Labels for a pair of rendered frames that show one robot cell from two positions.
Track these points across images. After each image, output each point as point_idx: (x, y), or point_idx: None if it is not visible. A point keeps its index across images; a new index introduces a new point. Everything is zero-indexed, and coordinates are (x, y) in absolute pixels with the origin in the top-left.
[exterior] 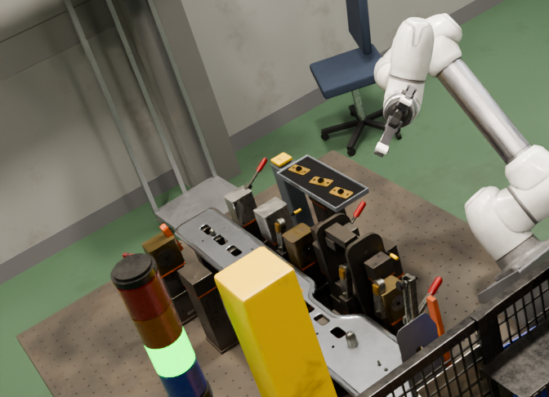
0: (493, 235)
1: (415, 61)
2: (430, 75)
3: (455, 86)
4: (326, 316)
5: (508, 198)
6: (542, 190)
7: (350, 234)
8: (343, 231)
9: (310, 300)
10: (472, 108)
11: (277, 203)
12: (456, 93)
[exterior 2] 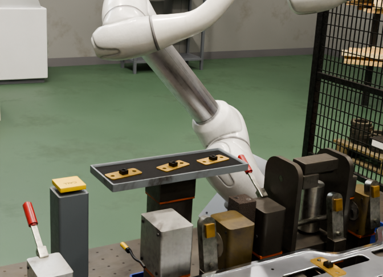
0: (257, 173)
1: None
2: None
3: (170, 49)
4: (378, 248)
5: (240, 141)
6: (245, 128)
7: (322, 154)
8: (316, 157)
9: (344, 253)
10: (186, 68)
11: (163, 214)
12: (172, 56)
